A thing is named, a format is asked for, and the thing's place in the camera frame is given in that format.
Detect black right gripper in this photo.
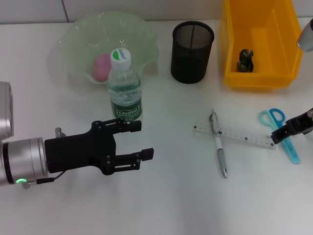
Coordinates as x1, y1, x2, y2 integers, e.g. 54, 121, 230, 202
270, 107, 313, 145

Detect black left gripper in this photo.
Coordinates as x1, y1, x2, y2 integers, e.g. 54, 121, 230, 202
45, 117, 155, 176

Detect blue teal scissors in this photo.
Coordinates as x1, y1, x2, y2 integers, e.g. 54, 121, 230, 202
258, 108, 301, 165

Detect clear plastic ruler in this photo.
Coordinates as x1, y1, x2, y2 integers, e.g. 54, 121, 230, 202
193, 119, 276, 150

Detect clear green-label water bottle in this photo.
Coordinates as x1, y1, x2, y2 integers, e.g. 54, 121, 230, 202
107, 48, 143, 122

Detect silver white ballpoint pen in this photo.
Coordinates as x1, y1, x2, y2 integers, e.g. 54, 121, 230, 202
209, 108, 229, 179

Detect green plastic wrapper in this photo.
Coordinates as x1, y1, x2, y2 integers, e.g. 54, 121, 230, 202
236, 48, 255, 73

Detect pink toy peach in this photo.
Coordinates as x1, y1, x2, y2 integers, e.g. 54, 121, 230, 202
92, 53, 112, 83

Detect black mesh pen holder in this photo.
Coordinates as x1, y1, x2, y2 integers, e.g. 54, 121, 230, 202
170, 21, 215, 84

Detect green glass fruit plate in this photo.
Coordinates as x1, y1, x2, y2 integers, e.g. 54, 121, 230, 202
47, 11, 159, 85

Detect yellow plastic bin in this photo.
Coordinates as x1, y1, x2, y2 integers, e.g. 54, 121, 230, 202
219, 0, 304, 89

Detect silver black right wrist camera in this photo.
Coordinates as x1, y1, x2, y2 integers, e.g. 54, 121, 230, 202
297, 18, 313, 52

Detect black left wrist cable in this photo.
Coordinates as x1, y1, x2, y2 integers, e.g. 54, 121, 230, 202
21, 170, 67, 189

